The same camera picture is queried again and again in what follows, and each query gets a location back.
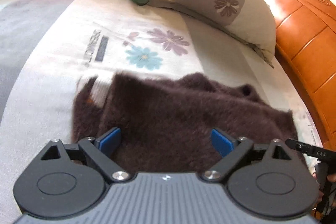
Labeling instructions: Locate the dark brown knit sweater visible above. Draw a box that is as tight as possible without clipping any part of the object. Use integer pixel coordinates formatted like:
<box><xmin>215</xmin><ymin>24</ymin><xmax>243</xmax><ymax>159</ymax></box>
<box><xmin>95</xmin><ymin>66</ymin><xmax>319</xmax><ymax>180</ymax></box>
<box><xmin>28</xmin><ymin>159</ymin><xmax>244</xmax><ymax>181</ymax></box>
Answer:
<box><xmin>72</xmin><ymin>73</ymin><xmax>298</xmax><ymax>173</ymax></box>

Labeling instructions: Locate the person's right hand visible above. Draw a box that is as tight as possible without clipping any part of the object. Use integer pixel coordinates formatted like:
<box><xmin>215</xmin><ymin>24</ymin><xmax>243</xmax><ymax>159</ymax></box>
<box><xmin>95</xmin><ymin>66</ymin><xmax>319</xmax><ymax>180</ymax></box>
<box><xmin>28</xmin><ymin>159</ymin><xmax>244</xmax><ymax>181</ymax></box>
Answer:
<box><xmin>311</xmin><ymin>170</ymin><xmax>336</xmax><ymax>205</ymax></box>

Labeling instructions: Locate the orange wooden headboard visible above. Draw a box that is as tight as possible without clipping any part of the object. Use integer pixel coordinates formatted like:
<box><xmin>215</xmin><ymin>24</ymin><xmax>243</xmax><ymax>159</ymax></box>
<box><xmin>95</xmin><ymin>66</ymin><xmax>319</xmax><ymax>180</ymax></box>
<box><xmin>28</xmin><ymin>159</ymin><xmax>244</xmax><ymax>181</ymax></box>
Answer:
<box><xmin>265</xmin><ymin>0</ymin><xmax>335</xmax><ymax>149</ymax></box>

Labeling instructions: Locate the patchwork pastel bed sheet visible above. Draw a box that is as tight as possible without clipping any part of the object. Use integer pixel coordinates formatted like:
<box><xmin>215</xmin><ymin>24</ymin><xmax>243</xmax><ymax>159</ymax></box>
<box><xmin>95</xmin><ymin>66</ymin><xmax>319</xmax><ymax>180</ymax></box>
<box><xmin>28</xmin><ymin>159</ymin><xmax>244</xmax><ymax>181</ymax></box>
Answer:
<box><xmin>1</xmin><ymin>0</ymin><xmax>321</xmax><ymax>223</ymax></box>

